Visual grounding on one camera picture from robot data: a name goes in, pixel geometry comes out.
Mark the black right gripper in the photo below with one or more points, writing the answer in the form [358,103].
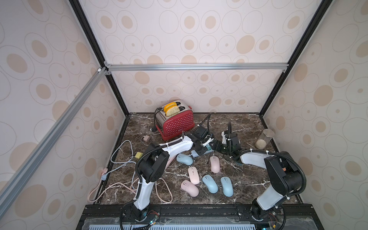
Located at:
[230,136]

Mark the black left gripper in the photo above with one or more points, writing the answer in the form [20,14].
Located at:
[202,151]

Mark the light blue power strip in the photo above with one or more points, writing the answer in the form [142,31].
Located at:
[199,152]

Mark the pink mouse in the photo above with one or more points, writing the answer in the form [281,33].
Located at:
[214,164]
[190,188]
[193,175]

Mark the yellow charger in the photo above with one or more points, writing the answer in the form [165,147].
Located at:
[138,155]

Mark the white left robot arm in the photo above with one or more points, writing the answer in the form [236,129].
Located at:
[154,161]

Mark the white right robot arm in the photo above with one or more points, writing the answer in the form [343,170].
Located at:
[286,177]

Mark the blue mouse near strip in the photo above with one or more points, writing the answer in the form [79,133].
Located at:
[184,159]

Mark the blue mouse far right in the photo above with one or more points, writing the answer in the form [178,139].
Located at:
[227,187]

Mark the blue mouse middle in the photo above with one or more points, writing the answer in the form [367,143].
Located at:
[210,183]

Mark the red polka dot toaster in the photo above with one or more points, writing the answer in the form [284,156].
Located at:
[170,127]

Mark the glass jar with powder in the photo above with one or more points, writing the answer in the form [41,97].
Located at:
[264,139]

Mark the yellow toast slice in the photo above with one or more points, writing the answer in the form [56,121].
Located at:
[171,109]

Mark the silver back frame bar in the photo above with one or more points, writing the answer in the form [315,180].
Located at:
[198,67]

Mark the black front rail base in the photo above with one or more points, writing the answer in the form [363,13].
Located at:
[199,217]

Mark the black right frame post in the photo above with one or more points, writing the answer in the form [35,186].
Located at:
[310,30]

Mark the black corner frame post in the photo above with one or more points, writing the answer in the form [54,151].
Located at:
[83,21]

